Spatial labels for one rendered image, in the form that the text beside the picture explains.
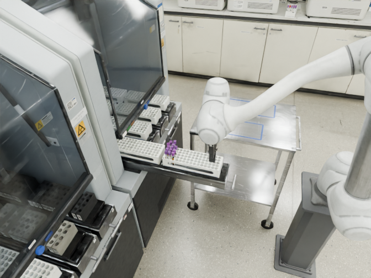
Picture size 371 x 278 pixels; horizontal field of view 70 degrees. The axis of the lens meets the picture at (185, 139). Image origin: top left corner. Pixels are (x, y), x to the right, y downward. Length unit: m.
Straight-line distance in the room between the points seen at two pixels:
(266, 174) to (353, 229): 1.01
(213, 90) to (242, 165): 1.20
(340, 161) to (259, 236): 0.99
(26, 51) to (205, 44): 2.76
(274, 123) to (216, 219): 0.89
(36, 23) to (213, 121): 0.70
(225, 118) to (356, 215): 0.64
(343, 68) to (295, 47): 2.44
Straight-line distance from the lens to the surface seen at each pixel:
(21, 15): 1.16
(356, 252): 2.32
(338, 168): 1.35
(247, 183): 2.03
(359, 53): 1.02
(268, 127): 1.66
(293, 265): 2.04
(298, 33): 3.39
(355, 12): 3.40
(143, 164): 1.42
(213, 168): 1.32
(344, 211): 1.23
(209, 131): 0.89
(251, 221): 2.18
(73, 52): 1.05
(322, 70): 1.02
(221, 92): 1.03
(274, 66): 3.53
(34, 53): 1.01
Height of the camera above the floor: 1.83
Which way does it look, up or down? 41 degrees down
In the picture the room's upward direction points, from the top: 2 degrees counter-clockwise
